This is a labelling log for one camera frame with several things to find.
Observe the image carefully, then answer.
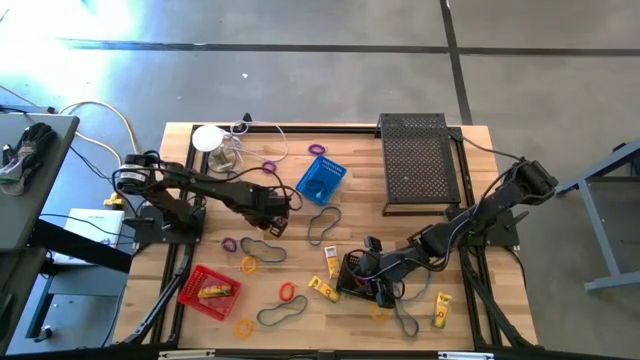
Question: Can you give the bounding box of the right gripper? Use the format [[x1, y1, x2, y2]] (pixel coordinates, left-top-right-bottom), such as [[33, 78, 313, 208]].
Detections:
[[352, 249, 410, 309]]

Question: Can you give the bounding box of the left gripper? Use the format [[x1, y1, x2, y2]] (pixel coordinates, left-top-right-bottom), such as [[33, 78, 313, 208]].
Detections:
[[243, 185, 292, 239]]

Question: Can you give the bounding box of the yellow green crayon box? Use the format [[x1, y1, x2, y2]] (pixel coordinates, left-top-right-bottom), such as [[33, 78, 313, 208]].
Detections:
[[431, 291, 454, 330], [307, 275, 341, 304], [197, 283, 234, 300]]

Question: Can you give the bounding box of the plastic-wrapped yellow white pack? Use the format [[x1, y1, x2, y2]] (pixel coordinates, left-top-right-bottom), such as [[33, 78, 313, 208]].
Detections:
[[323, 245, 342, 280]]

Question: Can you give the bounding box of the large blue plate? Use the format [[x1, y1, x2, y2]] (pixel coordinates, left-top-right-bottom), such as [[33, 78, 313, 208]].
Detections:
[[256, 294, 309, 328]]

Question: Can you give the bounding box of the black mesh desk riser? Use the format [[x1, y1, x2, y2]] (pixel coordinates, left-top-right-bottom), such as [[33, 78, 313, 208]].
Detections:
[[377, 112, 462, 218]]

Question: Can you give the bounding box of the black side desk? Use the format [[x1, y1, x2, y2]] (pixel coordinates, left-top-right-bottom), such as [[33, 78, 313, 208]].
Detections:
[[0, 219, 134, 351]]

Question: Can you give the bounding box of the blue plastic basket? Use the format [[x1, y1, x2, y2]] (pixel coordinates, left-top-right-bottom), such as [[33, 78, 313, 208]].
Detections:
[[295, 154, 348, 207]]

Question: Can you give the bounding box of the silver aluminium bar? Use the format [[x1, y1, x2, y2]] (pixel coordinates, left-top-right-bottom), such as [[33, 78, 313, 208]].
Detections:
[[158, 349, 216, 360], [438, 350, 495, 360]]

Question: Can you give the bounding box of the red plastic basket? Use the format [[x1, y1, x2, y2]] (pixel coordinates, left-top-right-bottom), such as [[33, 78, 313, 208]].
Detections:
[[177, 264, 243, 322]]

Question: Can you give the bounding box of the white mushroom table lamp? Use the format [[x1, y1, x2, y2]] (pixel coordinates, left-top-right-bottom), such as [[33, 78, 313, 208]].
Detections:
[[191, 124, 239, 174]]

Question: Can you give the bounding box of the white cardboard box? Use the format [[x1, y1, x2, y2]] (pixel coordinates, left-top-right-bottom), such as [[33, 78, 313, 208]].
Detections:
[[52, 207, 126, 266]]

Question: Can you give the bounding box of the grey metal table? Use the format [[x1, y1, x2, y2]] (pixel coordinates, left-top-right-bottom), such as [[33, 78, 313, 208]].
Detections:
[[555, 138, 640, 294]]

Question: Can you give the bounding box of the grey side table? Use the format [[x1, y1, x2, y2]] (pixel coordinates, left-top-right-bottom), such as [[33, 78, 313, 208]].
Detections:
[[0, 112, 81, 254]]

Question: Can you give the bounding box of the black work glove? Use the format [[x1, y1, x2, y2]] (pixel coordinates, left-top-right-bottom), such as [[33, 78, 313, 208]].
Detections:
[[2, 122, 58, 189]]

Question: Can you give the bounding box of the black aluminium table frame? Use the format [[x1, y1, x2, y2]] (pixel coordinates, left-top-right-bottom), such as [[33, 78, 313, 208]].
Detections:
[[112, 122, 541, 360]]

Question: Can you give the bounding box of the white lamp cable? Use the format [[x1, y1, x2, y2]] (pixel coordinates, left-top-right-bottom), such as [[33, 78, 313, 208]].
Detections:
[[219, 118, 290, 166]]

